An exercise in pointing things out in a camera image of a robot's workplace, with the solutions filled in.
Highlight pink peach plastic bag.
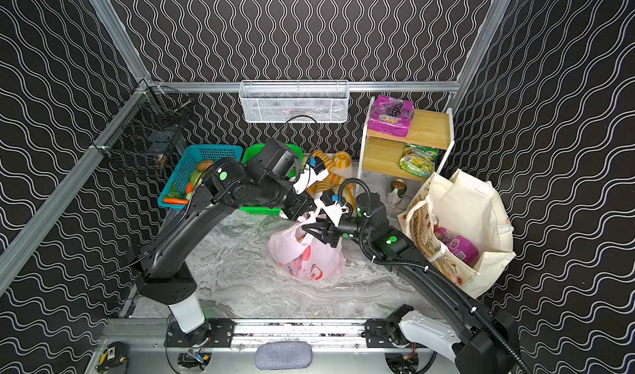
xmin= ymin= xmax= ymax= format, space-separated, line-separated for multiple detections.
xmin=267 ymin=213 xmax=346 ymax=281

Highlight floral canvas tote bag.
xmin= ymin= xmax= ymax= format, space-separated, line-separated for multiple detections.
xmin=398 ymin=170 xmax=515 ymax=298

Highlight purple snack bag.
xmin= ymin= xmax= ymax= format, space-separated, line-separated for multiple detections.
xmin=434 ymin=226 xmax=480 ymax=268
xmin=368 ymin=96 xmax=414 ymax=138

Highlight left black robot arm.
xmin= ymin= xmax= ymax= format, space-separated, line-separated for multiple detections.
xmin=128 ymin=139 xmax=315 ymax=334

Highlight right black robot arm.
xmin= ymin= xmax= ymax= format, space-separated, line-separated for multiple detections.
xmin=286 ymin=190 xmax=532 ymax=373

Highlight striped long bread middle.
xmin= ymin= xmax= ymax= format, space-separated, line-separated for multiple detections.
xmin=321 ymin=172 xmax=357 ymax=206

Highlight striped long bread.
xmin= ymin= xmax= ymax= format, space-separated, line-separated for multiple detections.
xmin=312 ymin=150 xmax=335 ymax=171
xmin=321 ymin=172 xmax=357 ymax=206

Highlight striped long bread back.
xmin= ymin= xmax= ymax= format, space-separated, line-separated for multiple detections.
xmin=312 ymin=150 xmax=335 ymax=171

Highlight white bread tray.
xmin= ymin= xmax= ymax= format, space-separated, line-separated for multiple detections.
xmin=308 ymin=154 xmax=354 ymax=197

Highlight yellow pumpkin shaped bread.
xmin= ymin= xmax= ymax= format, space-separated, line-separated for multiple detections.
xmin=332 ymin=151 xmax=352 ymax=172

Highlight green tea can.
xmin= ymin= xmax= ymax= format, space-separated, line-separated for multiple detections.
xmin=386 ymin=179 xmax=407 ymax=206

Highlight green plastic basket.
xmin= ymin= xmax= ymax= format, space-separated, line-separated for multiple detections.
xmin=241 ymin=144 xmax=304 ymax=216

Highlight white wooden shelf rack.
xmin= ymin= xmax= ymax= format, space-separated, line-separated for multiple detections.
xmin=357 ymin=107 xmax=455 ymax=183

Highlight green apple tea snack bag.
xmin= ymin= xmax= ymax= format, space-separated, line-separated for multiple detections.
xmin=398 ymin=144 xmax=440 ymax=178

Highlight brown potato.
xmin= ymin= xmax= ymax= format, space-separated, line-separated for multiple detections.
xmin=196 ymin=160 xmax=214 ymax=172

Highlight green cabbage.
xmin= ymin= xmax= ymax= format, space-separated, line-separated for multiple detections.
xmin=190 ymin=171 xmax=203 ymax=187

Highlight teal plastic basket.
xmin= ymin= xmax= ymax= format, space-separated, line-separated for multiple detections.
xmin=157 ymin=144 xmax=243 ymax=210

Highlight orange carrot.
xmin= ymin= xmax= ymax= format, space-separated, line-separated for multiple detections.
xmin=163 ymin=198 xmax=190 ymax=205

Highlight grey padded cushion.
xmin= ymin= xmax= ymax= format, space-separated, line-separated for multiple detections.
xmin=255 ymin=341 xmax=313 ymax=370

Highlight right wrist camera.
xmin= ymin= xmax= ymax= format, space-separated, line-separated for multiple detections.
xmin=317 ymin=190 xmax=350 ymax=227

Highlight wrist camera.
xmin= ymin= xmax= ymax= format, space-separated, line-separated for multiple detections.
xmin=293 ymin=157 xmax=329 ymax=195
xmin=317 ymin=190 xmax=350 ymax=227

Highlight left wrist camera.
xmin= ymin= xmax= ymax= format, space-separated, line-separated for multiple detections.
xmin=293 ymin=157 xmax=329 ymax=195

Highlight white wire wall basket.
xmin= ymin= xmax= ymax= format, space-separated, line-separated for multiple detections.
xmin=238 ymin=80 xmax=350 ymax=124

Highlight metal base rail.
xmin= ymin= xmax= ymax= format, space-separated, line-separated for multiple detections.
xmin=102 ymin=311 xmax=460 ymax=356

